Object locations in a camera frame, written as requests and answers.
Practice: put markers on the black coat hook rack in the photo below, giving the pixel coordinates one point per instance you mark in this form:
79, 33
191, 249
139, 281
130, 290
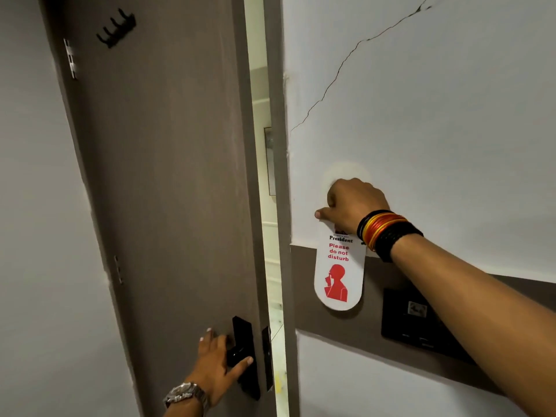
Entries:
116, 30

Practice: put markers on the silver wristwatch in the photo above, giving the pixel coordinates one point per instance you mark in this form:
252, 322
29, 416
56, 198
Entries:
184, 393

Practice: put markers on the key tag in switch panel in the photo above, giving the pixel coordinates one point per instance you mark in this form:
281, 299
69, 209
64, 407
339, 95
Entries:
417, 309

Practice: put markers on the white do not disturb sign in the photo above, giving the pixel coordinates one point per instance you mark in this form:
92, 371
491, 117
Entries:
339, 277

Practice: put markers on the grey-brown wooden door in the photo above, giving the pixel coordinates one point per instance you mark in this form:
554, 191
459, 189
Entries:
165, 169

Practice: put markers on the person's left hand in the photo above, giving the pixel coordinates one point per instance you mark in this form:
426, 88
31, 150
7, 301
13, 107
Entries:
213, 369

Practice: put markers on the framed wall picture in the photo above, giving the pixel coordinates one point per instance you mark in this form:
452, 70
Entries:
270, 165

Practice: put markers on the black red orange wrist bangles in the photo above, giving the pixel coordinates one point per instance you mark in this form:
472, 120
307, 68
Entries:
386, 232

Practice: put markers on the person's right forearm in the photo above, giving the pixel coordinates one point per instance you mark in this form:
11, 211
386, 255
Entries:
478, 308

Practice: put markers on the person's right hand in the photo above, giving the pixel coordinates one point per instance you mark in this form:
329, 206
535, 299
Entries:
356, 201

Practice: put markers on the black wall switch panel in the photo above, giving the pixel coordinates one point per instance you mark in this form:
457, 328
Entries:
399, 325

